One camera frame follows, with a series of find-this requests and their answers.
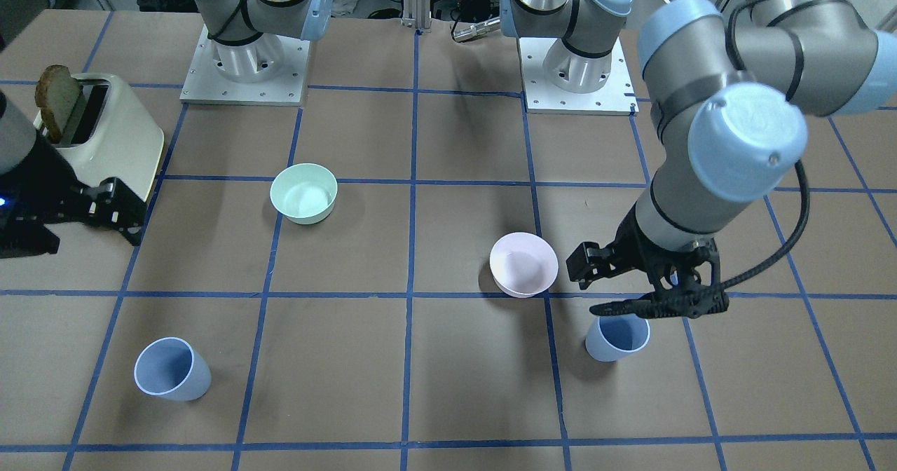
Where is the bread slice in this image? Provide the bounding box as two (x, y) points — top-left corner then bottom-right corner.
(34, 64), (86, 144)

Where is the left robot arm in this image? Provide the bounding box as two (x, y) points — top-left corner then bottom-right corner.
(566, 0), (895, 319)

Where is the cream toaster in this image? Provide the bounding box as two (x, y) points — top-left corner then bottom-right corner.
(34, 73), (164, 200)

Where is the pink bowl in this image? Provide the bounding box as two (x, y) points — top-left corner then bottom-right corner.
(489, 232), (559, 298)

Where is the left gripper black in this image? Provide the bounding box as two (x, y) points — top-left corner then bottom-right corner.
(566, 237), (730, 318)

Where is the blue cup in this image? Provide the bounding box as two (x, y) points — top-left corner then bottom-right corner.
(132, 336), (212, 402)
(585, 315), (651, 362)

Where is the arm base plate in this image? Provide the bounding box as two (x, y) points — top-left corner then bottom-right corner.
(518, 38), (638, 116)
(180, 28), (312, 107)

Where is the green bowl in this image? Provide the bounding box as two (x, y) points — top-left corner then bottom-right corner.
(269, 163), (338, 225)

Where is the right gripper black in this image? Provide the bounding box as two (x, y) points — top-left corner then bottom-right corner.
(1, 135), (147, 258)

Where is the blue cup standing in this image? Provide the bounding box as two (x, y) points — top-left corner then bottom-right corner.
(585, 315), (651, 362)

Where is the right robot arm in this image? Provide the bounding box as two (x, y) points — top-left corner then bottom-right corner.
(1, 0), (332, 258)

